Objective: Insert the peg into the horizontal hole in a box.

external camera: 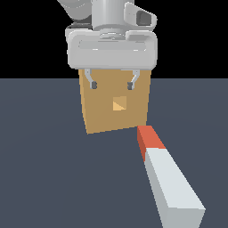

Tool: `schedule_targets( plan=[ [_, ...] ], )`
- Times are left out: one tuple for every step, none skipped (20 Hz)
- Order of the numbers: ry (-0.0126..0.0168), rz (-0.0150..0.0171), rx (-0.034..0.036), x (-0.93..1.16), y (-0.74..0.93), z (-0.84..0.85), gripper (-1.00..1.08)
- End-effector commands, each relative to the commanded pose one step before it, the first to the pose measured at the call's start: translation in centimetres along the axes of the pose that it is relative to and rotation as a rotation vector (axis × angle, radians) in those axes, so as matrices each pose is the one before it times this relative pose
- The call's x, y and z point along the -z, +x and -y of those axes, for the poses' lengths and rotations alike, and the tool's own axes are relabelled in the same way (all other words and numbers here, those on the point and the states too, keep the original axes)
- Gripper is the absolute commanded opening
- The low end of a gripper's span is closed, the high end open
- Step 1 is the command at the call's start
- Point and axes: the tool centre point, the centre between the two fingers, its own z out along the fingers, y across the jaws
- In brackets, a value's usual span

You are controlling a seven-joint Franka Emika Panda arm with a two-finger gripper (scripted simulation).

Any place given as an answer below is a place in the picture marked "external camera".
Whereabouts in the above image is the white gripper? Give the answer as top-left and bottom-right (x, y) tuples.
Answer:
(65, 28), (159, 91)

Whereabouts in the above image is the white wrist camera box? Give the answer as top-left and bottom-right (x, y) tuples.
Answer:
(123, 2), (159, 32)

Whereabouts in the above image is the white peg with red end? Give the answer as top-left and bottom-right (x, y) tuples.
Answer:
(136, 125), (207, 228)

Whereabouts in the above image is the tan box with square hole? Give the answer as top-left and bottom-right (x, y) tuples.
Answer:
(77, 69), (152, 135)

